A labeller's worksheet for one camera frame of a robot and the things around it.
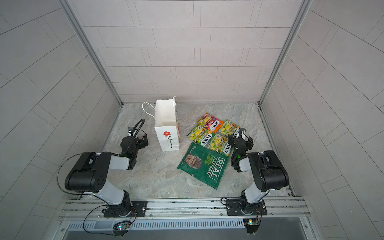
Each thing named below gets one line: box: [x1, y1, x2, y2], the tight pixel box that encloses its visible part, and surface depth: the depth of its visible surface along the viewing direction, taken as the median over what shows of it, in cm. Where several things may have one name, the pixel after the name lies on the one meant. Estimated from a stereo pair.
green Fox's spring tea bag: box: [217, 120, 241, 138], surface depth 101 cm
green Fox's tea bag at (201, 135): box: [186, 125, 215, 147], surface depth 98 cm
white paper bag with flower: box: [142, 96, 180, 152], surface depth 86 cm
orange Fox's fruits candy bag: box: [196, 112, 225, 134], surface depth 104 cm
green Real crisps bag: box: [177, 142, 229, 190], surface depth 85 cm
